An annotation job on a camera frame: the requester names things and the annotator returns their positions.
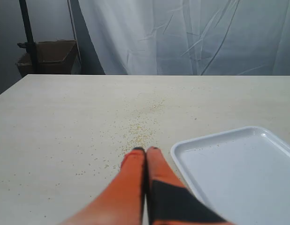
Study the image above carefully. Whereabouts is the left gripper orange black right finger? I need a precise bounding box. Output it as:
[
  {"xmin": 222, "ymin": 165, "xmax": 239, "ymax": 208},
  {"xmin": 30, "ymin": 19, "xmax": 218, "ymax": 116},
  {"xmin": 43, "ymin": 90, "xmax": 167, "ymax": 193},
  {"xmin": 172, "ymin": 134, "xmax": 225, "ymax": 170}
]
[{"xmin": 146, "ymin": 147, "xmax": 232, "ymax": 225}]

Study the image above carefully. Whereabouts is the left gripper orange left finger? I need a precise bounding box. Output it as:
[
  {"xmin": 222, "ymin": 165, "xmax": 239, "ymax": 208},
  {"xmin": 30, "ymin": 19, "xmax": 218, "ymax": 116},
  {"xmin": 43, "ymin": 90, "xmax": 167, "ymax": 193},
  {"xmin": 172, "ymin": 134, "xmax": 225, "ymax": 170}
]
[{"xmin": 61, "ymin": 147, "xmax": 145, "ymax": 225}]

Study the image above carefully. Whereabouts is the white plastic tray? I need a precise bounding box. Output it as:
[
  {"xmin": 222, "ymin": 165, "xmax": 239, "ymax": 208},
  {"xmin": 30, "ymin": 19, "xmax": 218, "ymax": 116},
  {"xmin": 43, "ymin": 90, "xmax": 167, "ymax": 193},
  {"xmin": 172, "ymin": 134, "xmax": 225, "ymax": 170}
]
[{"xmin": 171, "ymin": 127, "xmax": 290, "ymax": 225}]

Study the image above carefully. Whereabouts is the brown cardboard box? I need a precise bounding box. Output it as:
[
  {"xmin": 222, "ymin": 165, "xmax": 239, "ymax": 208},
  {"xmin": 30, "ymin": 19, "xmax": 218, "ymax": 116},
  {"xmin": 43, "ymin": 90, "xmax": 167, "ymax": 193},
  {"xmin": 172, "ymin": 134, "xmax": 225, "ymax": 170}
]
[{"xmin": 16, "ymin": 40, "xmax": 78, "ymax": 78}]

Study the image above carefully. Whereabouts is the white backdrop cloth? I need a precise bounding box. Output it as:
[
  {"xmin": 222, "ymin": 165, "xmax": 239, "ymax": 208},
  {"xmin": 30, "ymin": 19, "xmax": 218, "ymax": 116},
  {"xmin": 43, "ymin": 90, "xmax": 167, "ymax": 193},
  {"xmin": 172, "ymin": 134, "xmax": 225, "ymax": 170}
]
[{"xmin": 68, "ymin": 0, "xmax": 290, "ymax": 75}]

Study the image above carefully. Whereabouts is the black stand pole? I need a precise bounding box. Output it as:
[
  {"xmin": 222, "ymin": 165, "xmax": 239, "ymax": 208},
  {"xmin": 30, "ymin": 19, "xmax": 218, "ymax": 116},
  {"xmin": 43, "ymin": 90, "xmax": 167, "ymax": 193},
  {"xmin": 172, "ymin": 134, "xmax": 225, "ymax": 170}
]
[{"xmin": 18, "ymin": 0, "xmax": 39, "ymax": 74}]

